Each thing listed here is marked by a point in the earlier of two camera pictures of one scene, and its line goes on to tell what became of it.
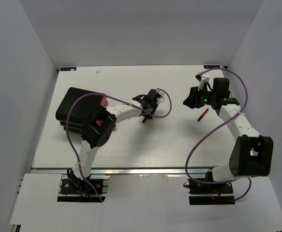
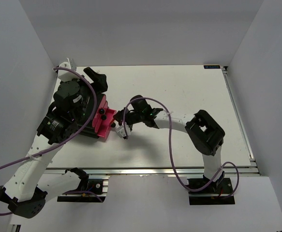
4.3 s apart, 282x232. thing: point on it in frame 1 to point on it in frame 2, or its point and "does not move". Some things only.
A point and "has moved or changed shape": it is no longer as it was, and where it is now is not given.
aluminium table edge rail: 123,171 does not move
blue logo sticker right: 212,66 does not move
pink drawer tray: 99,122 has moved or changed shape
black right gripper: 193,98 to 119,117
